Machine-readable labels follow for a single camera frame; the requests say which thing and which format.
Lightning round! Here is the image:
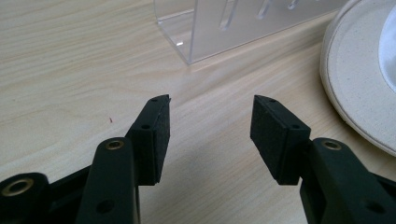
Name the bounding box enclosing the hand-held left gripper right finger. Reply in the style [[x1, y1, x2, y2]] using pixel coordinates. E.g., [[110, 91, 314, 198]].
[[249, 94, 312, 186]]

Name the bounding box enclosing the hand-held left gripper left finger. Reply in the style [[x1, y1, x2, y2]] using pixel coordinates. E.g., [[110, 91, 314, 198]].
[[124, 94, 172, 187]]

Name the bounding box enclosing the beige speckled plate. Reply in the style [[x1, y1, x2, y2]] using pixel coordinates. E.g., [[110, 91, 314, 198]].
[[319, 0, 396, 158]]

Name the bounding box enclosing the clear acrylic rack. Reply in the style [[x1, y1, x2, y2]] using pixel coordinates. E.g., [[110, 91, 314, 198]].
[[153, 0, 349, 65]]

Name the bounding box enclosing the white bowl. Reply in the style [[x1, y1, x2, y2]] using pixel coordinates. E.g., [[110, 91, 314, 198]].
[[377, 8, 396, 94]]

